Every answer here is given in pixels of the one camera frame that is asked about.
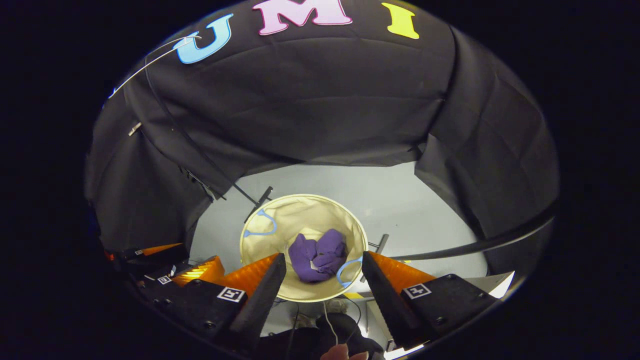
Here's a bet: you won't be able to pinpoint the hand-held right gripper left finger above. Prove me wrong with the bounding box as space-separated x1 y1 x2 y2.
142 252 287 353

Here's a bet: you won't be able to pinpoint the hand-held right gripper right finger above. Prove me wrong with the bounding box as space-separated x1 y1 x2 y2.
361 251 501 351

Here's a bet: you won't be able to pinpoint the purple ribbed garment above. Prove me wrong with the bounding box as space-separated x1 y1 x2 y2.
288 228 348 283

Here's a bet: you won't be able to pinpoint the cream round laundry hamper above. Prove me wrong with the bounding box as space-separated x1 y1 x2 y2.
239 193 370 303

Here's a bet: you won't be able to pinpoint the black clothes rack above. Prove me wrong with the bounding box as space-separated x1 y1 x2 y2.
142 60 558 262

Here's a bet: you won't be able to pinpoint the white hanger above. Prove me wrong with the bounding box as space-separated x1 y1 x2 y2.
107 34 202 99

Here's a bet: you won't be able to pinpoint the person's dark trousers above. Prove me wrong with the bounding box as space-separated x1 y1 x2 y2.
257 312 386 360

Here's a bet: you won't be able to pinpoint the black backdrop cloth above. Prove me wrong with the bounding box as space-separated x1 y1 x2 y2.
85 0 560 273

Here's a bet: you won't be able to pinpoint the white cable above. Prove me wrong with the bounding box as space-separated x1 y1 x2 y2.
322 301 340 346

